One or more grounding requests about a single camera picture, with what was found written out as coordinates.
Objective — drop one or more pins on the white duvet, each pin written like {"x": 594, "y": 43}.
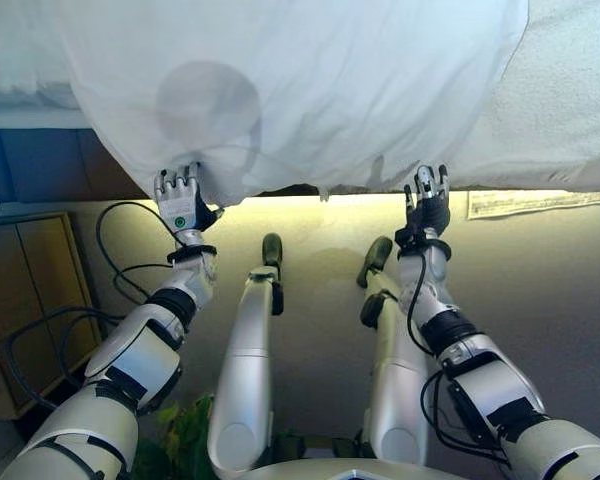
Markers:
{"x": 330, "y": 90}

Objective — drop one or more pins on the grey rug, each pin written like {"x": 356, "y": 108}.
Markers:
{"x": 540, "y": 204}

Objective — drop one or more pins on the cream fringed throw blanket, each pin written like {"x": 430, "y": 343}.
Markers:
{"x": 570, "y": 100}

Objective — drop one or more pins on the silver right robot leg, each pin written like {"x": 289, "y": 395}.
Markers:
{"x": 395, "y": 390}

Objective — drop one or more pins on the green leafy plant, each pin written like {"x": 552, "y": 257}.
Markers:
{"x": 180, "y": 435}

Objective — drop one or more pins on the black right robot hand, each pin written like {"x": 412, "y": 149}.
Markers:
{"x": 432, "y": 210}

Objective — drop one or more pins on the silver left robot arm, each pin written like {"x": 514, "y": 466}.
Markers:
{"x": 140, "y": 360}

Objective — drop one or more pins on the silver robot torso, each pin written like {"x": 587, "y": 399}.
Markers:
{"x": 350, "y": 467}

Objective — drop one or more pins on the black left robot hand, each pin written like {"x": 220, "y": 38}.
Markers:
{"x": 182, "y": 202}

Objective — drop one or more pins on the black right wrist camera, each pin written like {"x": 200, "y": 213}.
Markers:
{"x": 407, "y": 237}

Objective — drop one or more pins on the silver robot leg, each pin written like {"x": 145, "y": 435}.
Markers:
{"x": 245, "y": 375}
{"x": 395, "y": 390}

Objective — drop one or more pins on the white sheeted mattress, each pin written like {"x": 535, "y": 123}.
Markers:
{"x": 25, "y": 60}

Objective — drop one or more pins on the wooden nightstand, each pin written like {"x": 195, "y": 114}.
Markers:
{"x": 35, "y": 300}

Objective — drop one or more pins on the silver left robot leg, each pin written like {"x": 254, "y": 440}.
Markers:
{"x": 245, "y": 375}

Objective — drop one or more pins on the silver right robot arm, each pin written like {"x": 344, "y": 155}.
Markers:
{"x": 490, "y": 380}

